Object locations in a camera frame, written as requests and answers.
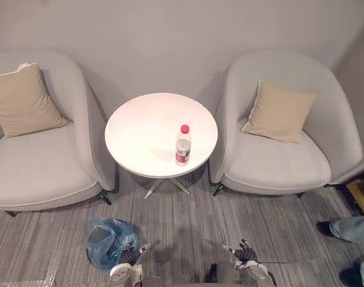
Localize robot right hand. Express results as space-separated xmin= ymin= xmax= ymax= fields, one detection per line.
xmin=222 ymin=239 xmax=259 ymax=265

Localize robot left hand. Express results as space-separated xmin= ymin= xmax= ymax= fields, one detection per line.
xmin=119 ymin=242 xmax=151 ymax=266

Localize person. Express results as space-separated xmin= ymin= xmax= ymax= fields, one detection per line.
xmin=316 ymin=215 xmax=364 ymax=287

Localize grey upholstered armchair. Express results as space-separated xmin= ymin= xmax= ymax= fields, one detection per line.
xmin=0 ymin=48 xmax=116 ymax=218
xmin=209 ymin=48 xmax=364 ymax=198

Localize yellow wooden object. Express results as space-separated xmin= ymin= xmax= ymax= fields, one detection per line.
xmin=345 ymin=170 xmax=364 ymax=216

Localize round white tea table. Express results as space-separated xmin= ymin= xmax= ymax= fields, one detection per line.
xmin=104 ymin=93 xmax=219 ymax=200

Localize clear red-capped water bottle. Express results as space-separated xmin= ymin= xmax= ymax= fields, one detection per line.
xmin=175 ymin=124 xmax=191 ymax=167

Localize small bin with blue bag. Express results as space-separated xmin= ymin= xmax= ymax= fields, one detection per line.
xmin=82 ymin=218 xmax=140 ymax=272

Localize beige throw cushion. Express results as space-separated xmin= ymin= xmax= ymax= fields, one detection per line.
xmin=241 ymin=79 xmax=317 ymax=144
xmin=0 ymin=63 xmax=69 ymax=139

